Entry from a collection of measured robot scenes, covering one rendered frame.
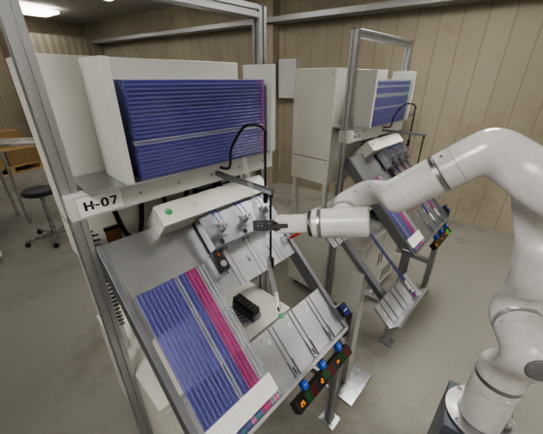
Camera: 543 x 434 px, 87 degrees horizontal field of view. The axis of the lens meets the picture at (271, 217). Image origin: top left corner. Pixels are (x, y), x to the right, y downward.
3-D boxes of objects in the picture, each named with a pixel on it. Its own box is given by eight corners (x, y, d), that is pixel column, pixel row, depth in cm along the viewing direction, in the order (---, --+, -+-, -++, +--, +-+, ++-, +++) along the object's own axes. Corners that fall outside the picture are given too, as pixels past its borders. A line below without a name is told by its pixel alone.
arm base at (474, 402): (514, 408, 93) (537, 369, 85) (519, 467, 79) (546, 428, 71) (447, 376, 103) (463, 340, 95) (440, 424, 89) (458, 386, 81)
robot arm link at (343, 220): (321, 201, 84) (318, 220, 77) (369, 199, 80) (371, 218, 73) (324, 224, 89) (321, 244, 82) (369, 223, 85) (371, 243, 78)
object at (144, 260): (289, 256, 130) (296, 251, 126) (147, 344, 87) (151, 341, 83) (252, 196, 135) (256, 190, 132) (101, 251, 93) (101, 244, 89)
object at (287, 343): (339, 328, 122) (344, 327, 120) (210, 463, 79) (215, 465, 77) (315, 289, 125) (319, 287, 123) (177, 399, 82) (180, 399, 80)
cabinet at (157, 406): (287, 387, 172) (290, 307, 145) (183, 497, 126) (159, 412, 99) (221, 327, 212) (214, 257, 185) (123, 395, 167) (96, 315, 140)
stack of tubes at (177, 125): (265, 151, 118) (265, 79, 106) (142, 180, 85) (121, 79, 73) (245, 147, 126) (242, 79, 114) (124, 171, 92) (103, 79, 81)
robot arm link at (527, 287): (496, 360, 75) (481, 317, 89) (557, 370, 71) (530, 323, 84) (533, 176, 57) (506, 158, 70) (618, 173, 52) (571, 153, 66)
